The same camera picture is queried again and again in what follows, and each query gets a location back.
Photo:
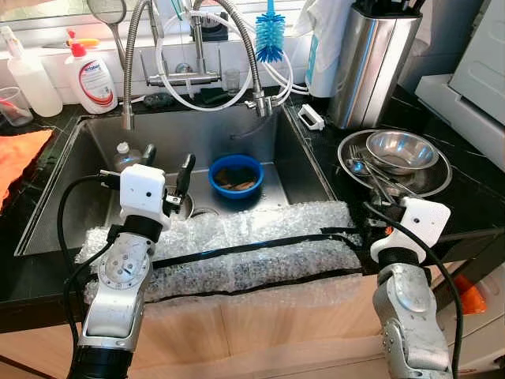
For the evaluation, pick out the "shallow steel bowl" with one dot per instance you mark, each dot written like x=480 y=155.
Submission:
x=188 y=207

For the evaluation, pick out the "steel fork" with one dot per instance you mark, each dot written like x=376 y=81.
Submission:
x=377 y=170

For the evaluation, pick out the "steel spoon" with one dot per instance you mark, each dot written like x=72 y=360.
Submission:
x=357 y=166

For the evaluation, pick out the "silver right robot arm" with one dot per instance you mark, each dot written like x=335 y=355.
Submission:
x=406 y=308

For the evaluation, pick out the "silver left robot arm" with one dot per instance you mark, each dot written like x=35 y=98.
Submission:
x=118 y=276

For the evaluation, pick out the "small clear bottle white cap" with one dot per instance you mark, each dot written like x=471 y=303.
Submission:
x=126 y=160

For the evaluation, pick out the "blue plastic bowl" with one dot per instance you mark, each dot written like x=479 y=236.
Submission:
x=215 y=180

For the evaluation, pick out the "stainless steel sink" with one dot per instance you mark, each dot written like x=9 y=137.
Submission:
x=197 y=134

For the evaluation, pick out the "large steel plate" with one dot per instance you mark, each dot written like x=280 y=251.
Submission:
x=430 y=183

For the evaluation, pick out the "dark scrubbing sponge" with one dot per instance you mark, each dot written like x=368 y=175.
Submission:
x=162 y=100

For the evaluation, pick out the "steel faucet bar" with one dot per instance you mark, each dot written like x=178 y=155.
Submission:
x=181 y=78

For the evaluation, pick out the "bubble wrap sheet black tape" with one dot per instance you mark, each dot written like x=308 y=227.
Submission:
x=252 y=229

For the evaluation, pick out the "white soap bottle red pump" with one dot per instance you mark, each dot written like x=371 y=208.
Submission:
x=91 y=83

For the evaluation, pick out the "small clear glass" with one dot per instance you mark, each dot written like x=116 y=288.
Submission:
x=232 y=83

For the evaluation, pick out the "orange plastic object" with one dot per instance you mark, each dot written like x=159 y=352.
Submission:
x=471 y=298

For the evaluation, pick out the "small white plastic clip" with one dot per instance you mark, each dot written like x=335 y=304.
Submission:
x=312 y=118

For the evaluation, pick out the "orange cloth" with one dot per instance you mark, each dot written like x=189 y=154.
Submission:
x=20 y=158

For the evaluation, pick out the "translucent white pump bottle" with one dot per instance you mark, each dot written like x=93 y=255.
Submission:
x=35 y=87

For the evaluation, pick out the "thin white tube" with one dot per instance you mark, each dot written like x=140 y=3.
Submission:
x=288 y=75

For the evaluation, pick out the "clear plastic cup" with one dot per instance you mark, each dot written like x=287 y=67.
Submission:
x=12 y=110

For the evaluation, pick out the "round metal mesh strainer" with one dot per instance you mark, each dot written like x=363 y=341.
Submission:
x=106 y=9

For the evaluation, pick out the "stainless steel knife holder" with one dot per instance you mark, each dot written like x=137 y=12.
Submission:
x=371 y=63

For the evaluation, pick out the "blue bottle brush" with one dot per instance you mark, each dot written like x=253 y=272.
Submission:
x=270 y=39

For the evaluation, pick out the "wooden cabinet front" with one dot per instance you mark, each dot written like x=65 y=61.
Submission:
x=260 y=332

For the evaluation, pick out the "white water filter teal label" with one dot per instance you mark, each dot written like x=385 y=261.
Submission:
x=323 y=71

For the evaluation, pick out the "white appliance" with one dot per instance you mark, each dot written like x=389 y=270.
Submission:
x=473 y=71

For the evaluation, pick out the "white appliance front panel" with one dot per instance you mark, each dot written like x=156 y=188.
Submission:
x=485 y=347

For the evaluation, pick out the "white cloth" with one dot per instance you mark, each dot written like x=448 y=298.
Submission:
x=327 y=24

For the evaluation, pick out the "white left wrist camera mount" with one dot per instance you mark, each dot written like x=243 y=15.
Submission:
x=142 y=193

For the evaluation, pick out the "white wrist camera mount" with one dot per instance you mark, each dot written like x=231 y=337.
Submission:
x=422 y=221
x=142 y=193

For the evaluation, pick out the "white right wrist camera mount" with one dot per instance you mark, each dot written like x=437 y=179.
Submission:
x=422 y=221

